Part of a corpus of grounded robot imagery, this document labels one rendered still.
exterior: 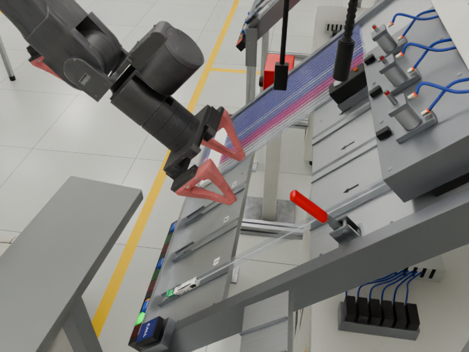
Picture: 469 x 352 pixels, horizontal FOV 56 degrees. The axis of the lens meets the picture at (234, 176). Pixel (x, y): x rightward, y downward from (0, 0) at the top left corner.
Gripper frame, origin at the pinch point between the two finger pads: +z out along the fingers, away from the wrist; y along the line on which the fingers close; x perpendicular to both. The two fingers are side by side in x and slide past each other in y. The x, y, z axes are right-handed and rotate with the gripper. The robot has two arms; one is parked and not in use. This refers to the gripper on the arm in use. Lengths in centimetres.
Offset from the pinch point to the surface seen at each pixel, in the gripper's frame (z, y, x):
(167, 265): 11.7, 8.4, 35.2
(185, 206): 11.5, 26.1, 35.1
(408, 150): 9.2, -3.2, -21.4
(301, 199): 5.1, -6.3, -8.4
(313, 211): 7.5, -6.6, -8.4
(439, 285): 64, 20, 2
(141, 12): -28, 345, 173
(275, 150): 47, 94, 46
